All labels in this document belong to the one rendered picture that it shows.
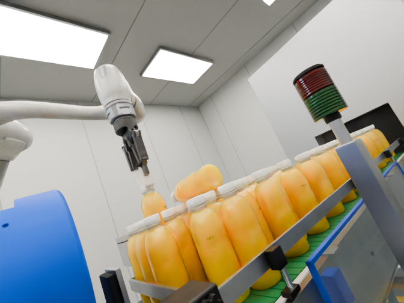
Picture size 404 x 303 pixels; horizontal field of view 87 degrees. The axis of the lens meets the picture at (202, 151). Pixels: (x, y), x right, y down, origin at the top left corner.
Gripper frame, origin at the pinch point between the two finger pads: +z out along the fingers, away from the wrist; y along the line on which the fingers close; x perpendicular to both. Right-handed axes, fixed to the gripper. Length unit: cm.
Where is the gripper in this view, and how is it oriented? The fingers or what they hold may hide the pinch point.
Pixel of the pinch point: (143, 178)
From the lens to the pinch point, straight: 70.4
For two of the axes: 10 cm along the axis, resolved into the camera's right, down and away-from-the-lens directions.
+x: 7.5, -1.8, 6.3
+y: 5.4, -3.9, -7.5
